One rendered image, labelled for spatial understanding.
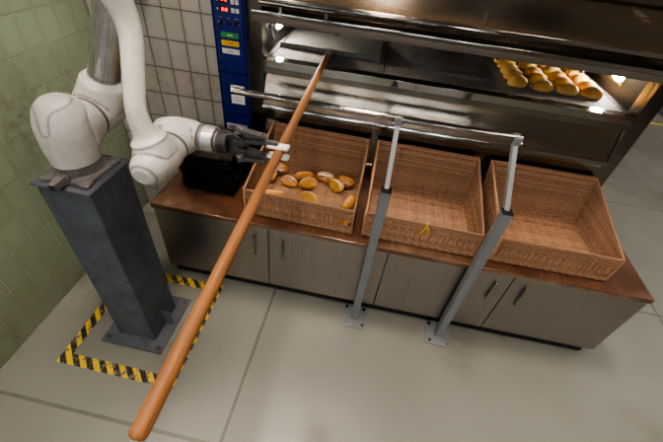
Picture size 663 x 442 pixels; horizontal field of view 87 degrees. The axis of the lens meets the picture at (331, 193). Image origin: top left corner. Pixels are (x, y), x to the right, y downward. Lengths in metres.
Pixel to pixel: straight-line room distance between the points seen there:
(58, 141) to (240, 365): 1.28
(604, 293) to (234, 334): 1.82
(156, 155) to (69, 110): 0.37
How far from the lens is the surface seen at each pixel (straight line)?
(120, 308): 2.00
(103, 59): 1.43
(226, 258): 0.82
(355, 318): 2.12
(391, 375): 2.04
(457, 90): 1.87
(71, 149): 1.40
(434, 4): 1.74
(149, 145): 1.09
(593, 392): 2.50
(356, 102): 1.89
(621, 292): 2.13
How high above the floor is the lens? 1.82
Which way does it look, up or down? 40 degrees down
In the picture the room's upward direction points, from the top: 7 degrees clockwise
